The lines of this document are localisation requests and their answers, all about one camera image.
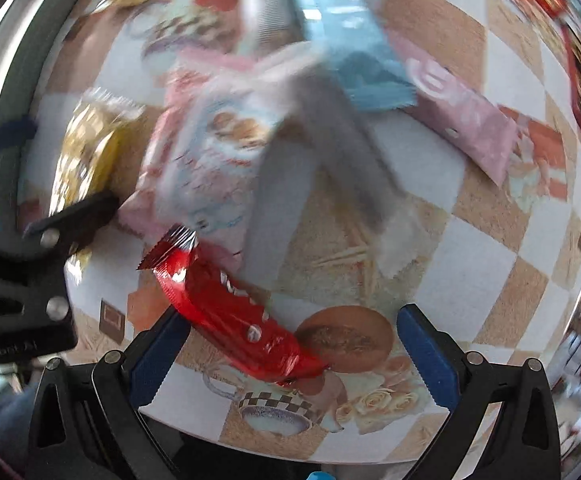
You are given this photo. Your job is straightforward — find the gold yellow snack packet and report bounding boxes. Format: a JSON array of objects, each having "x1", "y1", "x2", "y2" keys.
[{"x1": 48, "y1": 86, "x2": 144, "y2": 281}]

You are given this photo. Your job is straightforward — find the pink cranberry snack packet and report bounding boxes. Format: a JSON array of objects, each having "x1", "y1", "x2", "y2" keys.
[{"x1": 119, "y1": 48, "x2": 287, "y2": 266}]

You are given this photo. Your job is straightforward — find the red snack bar wrapper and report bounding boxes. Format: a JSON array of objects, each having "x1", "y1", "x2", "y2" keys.
[{"x1": 138, "y1": 224, "x2": 327, "y2": 385}]

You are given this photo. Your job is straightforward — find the light blue snack packet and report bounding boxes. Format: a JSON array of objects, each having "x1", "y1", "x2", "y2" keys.
[{"x1": 293, "y1": 0, "x2": 416, "y2": 112}]

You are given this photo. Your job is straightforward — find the silver grey snack packet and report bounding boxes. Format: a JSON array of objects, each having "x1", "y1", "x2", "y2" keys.
[{"x1": 240, "y1": 42, "x2": 430, "y2": 288}]

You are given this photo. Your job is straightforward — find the white tray with green rim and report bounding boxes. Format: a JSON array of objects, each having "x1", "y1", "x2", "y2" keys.
[{"x1": 0, "y1": 0, "x2": 93, "y2": 232}]

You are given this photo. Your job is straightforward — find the pale pink snack packet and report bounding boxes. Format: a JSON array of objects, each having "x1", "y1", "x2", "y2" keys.
[{"x1": 388, "y1": 30, "x2": 517, "y2": 186}]

